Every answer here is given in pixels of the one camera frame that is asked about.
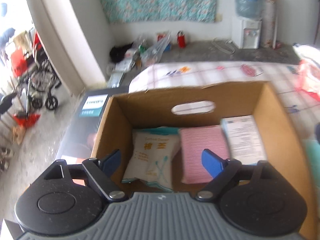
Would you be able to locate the blue white paper box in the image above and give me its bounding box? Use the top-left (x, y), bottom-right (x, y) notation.
top-left (220, 115), bottom-right (267, 165)

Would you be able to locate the white cotton swab bag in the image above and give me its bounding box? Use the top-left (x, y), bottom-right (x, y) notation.
top-left (121, 127), bottom-right (181, 192)

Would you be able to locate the dark Philips product box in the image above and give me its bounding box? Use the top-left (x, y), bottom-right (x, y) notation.
top-left (55, 86), bottom-right (129, 164)

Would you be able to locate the brown cardboard box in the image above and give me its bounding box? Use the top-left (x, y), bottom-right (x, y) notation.
top-left (91, 81), bottom-right (318, 239)

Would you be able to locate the teal folded cloth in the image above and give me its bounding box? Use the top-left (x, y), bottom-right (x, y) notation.
top-left (303, 139), bottom-right (320, 200)

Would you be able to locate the black cloth on floor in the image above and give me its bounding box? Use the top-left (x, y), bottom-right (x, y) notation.
top-left (109, 43), bottom-right (133, 63)

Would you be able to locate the black wheelchair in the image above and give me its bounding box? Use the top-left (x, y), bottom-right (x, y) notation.
top-left (16, 32), bottom-right (62, 113)

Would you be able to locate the clear plastic bag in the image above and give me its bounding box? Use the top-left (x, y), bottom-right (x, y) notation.
top-left (141, 33), bottom-right (170, 67)

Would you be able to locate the red thermos bottle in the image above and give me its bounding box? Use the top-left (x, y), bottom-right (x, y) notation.
top-left (177, 30), bottom-right (186, 48)

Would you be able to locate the pink wet wipes pack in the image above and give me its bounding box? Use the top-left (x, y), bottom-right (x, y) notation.
top-left (298, 58), bottom-right (320, 101)

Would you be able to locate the white water dispenser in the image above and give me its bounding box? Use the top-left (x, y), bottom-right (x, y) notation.
top-left (232, 16), bottom-right (262, 49)

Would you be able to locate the blue water jug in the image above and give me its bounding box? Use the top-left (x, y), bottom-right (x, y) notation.
top-left (235, 0), bottom-right (263, 20)

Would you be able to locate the rolled floral mat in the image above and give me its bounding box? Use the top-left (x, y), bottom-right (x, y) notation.
top-left (260, 0), bottom-right (277, 49)

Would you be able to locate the white power cable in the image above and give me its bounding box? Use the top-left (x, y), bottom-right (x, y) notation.
top-left (211, 38), bottom-right (237, 55)

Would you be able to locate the floral teal wall cloth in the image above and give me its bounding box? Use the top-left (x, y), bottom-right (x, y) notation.
top-left (100, 0), bottom-right (218, 24)

